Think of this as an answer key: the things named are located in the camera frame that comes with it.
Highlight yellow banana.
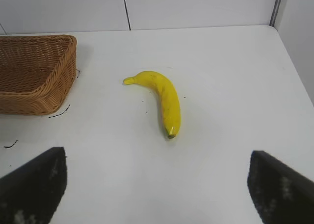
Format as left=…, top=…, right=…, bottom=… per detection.
left=123, top=71, right=182, bottom=139

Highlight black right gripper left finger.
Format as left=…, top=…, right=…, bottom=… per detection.
left=0, top=147, right=68, bottom=224

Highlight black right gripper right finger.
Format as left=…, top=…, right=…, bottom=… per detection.
left=247, top=150, right=314, bottom=224

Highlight brown wicker basket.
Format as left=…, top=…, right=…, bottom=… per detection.
left=0, top=34, right=78, bottom=116

